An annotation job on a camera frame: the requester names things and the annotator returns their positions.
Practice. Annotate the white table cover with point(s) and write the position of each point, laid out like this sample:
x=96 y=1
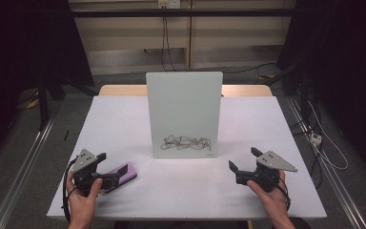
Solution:
x=114 y=127

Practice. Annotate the small black stick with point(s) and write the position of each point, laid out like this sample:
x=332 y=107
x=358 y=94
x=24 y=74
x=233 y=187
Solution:
x=66 y=135

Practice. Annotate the black metal stand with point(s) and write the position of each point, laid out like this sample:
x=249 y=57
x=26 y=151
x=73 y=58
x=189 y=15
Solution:
x=303 y=92

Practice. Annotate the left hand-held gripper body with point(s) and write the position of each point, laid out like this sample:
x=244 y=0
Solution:
x=83 y=160

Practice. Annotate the black curtain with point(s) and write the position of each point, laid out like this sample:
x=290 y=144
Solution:
x=19 y=47
x=346 y=63

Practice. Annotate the purple whiteboard eraser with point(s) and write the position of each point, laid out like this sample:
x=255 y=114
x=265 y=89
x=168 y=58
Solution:
x=130 y=175

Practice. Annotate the black horizontal metal bar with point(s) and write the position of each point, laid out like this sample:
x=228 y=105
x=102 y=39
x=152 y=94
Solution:
x=184 y=12

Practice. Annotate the white wall outlet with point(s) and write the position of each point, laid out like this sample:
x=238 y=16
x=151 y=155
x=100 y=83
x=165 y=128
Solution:
x=169 y=3

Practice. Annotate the white whiteboard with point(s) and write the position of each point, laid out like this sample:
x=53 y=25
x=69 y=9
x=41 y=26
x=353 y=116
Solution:
x=184 y=108

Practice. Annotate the aluminium floor rail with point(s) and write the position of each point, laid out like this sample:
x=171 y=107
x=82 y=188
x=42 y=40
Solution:
x=22 y=171
x=333 y=178

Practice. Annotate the yellow floor tape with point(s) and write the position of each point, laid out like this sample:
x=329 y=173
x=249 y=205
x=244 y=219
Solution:
x=32 y=103

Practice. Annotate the white power strip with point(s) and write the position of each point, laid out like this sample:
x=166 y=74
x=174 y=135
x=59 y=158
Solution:
x=315 y=138

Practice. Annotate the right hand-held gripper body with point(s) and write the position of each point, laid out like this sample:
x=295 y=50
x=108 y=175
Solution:
x=267 y=173

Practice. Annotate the person's right hand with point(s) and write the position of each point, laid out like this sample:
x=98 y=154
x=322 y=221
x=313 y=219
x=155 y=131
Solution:
x=270 y=200

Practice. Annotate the person's left hand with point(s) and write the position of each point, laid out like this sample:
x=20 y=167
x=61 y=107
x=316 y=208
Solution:
x=82 y=206

